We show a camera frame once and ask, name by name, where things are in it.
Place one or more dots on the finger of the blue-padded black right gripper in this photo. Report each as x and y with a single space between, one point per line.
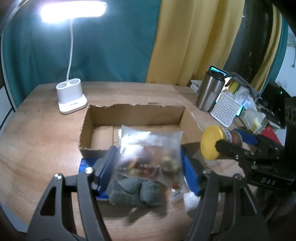
227 209

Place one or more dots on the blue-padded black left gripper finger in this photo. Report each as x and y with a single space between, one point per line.
53 218

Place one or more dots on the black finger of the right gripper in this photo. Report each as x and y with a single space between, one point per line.
233 150

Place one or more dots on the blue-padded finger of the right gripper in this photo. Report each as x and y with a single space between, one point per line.
252 137

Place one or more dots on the yellow-lidded spice jar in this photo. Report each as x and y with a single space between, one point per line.
211 135

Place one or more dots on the blue tissue pack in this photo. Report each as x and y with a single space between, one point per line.
89 162

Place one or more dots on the grey socks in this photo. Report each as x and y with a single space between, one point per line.
134 192

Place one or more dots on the clear bag of small items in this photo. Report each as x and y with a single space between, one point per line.
149 155

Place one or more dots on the red box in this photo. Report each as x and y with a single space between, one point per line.
269 133

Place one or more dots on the clear plastic bags pile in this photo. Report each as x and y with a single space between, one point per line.
253 119

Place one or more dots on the white perforated plastic basket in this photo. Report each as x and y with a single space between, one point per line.
225 109

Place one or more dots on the yellow sponge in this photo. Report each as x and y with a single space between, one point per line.
234 85

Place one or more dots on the stainless steel tumbler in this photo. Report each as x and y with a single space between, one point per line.
211 86

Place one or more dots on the brown cardboard box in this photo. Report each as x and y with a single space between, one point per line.
101 125

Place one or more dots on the yellow curtain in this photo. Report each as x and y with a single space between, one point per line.
191 36

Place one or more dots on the white desk lamp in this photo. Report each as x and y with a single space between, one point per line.
69 92

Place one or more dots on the teal curtain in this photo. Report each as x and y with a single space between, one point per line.
115 47

